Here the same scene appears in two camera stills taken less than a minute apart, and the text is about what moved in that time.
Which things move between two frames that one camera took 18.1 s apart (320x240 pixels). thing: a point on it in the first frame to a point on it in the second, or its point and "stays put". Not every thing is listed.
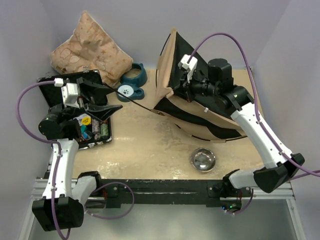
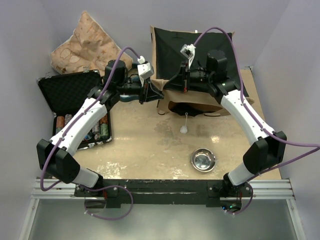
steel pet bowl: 203,159 stays put
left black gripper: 100,112 to 153,94
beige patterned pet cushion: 91,47 stays put
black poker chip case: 83,94 stays put
